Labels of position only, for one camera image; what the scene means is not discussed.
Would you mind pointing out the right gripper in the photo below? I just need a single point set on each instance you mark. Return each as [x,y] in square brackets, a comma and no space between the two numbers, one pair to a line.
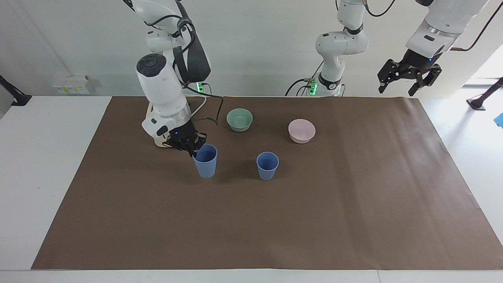
[181,131]

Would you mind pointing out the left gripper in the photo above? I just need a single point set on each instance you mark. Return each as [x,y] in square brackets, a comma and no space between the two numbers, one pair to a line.
[417,61]

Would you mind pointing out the blue plastic cup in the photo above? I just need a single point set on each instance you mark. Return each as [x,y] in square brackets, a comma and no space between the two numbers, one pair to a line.
[205,165]
[267,169]

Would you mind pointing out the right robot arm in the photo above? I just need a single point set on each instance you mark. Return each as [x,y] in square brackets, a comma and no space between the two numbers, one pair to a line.
[161,86]

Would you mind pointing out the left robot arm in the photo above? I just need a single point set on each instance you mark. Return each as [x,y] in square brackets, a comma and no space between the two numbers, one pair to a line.
[338,45]

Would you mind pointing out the green bowl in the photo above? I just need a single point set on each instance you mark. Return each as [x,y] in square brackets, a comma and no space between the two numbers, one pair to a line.
[239,122]

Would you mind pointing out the black stand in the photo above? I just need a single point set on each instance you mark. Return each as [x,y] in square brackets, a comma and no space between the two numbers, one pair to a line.
[477,103]
[17,100]

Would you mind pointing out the blue object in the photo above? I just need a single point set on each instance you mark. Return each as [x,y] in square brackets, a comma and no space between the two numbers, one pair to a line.
[500,120]

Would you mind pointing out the pink bowl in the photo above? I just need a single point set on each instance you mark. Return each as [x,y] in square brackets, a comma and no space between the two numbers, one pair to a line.
[301,133]

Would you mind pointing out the white box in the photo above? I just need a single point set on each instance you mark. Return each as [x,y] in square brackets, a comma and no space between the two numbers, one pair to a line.
[72,84]

